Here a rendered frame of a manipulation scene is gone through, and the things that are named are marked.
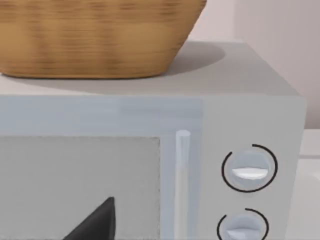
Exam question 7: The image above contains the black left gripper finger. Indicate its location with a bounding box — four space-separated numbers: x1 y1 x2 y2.
62 196 117 240

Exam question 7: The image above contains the pale blue microwave door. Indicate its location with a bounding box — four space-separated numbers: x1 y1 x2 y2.
0 96 204 240

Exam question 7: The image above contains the pale microwave knob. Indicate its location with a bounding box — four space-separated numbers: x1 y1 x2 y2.
231 149 273 188
224 213 266 240

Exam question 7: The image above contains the pale microwave oven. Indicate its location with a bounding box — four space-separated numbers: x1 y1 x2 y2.
0 38 308 240

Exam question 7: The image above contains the woven wicker basket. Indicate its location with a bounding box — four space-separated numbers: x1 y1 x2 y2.
0 0 208 80

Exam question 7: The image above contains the pale microwave door handle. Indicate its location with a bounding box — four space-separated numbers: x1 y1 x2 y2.
175 129 191 240

